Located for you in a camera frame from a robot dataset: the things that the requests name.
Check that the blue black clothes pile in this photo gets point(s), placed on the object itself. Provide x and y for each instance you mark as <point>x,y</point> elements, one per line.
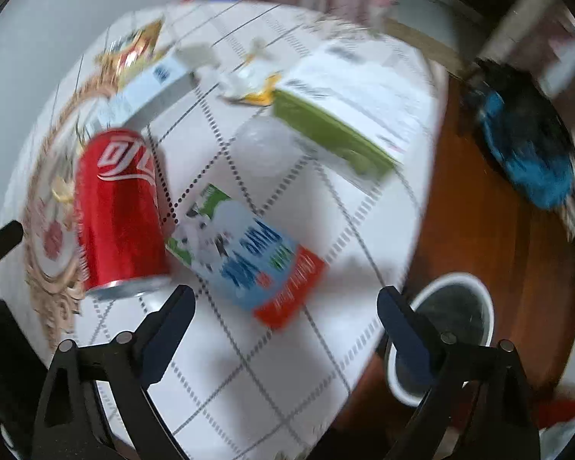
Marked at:
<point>522,132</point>

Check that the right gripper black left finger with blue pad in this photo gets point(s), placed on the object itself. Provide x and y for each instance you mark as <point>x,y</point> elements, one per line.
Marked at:
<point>71,422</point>

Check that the white round plastic lid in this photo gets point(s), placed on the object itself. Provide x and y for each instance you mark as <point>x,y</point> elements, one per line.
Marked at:
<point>265,147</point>

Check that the white round trash bin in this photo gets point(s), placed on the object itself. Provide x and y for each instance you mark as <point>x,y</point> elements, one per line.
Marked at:
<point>456,302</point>

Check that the green white medicine box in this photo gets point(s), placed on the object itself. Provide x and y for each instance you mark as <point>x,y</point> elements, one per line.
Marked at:
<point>354,113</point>

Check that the white checked floral tablecloth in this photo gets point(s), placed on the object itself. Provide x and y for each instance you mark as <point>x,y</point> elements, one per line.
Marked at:
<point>235,388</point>

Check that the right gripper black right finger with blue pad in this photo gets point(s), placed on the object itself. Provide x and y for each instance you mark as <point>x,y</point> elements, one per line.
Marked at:
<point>500,424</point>

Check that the white blue slim box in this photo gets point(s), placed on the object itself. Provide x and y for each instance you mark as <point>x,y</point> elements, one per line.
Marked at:
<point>147,96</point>

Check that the colourful snack wrapper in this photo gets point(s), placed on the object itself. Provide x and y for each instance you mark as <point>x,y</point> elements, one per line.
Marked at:
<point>124,58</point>

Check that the blue white milk carton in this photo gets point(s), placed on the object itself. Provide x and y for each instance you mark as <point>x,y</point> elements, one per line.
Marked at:
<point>251,263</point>

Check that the white yellow wrapper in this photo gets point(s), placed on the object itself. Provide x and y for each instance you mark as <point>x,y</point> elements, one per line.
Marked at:
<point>253,83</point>

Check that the red cola can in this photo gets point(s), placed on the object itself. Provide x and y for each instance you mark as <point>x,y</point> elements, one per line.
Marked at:
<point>120,237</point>

